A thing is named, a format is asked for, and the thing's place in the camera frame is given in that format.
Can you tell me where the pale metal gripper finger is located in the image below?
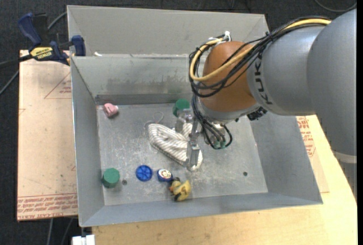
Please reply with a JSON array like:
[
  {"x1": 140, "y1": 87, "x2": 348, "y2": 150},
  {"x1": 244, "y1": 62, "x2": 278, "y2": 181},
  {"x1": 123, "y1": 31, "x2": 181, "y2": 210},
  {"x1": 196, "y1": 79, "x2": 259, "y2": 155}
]
[
  {"x1": 174, "y1": 109, "x2": 192, "y2": 134},
  {"x1": 185, "y1": 145, "x2": 201, "y2": 172}
]

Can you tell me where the green cylinder block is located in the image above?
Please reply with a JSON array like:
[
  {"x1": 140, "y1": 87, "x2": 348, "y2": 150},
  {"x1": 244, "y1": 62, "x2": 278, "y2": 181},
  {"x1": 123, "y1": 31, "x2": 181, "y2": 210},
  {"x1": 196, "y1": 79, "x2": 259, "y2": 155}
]
[
  {"x1": 172, "y1": 98, "x2": 191, "y2": 119},
  {"x1": 101, "y1": 167, "x2": 121, "y2": 189}
]

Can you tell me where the blue round badge with face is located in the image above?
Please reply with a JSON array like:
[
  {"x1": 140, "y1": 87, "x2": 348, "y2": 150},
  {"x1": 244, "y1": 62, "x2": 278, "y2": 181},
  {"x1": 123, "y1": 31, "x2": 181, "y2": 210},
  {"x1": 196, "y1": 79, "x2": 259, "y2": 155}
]
[{"x1": 157, "y1": 168, "x2": 174, "y2": 183}]

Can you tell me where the yellow rubber duck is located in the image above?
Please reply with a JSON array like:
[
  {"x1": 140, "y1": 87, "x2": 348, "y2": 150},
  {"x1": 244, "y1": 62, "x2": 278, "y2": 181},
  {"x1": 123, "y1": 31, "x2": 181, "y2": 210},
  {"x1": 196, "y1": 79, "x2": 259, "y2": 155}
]
[{"x1": 168, "y1": 178, "x2": 192, "y2": 202}]

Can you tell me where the blue round disc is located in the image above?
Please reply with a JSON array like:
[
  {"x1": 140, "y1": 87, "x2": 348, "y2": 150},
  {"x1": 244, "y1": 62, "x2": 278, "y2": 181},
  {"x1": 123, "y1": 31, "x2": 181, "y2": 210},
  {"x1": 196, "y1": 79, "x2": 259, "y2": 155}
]
[{"x1": 135, "y1": 164, "x2": 154, "y2": 183}]

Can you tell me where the grey metal bin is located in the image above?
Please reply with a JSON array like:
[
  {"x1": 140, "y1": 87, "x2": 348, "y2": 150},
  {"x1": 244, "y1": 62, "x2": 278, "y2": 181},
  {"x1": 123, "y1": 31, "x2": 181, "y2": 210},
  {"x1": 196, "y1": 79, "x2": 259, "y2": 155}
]
[{"x1": 66, "y1": 5, "x2": 324, "y2": 228}]

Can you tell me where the pink toy piece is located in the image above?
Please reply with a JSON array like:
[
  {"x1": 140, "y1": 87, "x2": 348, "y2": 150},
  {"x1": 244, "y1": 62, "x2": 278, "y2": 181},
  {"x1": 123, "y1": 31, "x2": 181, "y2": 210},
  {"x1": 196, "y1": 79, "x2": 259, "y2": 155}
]
[{"x1": 102, "y1": 103, "x2": 120, "y2": 119}]

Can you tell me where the brown cardboard board red print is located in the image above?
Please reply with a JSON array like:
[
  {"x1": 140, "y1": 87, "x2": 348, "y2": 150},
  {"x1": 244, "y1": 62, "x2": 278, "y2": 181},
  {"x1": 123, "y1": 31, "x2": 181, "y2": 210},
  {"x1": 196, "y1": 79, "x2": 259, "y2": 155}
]
[{"x1": 16, "y1": 49, "x2": 331, "y2": 222}]

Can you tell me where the white striped rope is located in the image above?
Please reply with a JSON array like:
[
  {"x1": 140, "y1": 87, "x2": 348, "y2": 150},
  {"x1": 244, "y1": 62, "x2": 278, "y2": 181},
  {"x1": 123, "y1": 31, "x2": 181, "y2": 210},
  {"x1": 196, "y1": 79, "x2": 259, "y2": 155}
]
[{"x1": 144, "y1": 112, "x2": 204, "y2": 172}]

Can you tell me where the black cylinder on white bracket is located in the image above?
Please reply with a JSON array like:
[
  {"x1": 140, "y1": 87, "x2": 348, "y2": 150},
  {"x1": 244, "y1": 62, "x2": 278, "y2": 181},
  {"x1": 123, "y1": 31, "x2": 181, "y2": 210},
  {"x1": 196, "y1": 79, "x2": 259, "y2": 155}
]
[{"x1": 246, "y1": 107, "x2": 269, "y2": 122}]

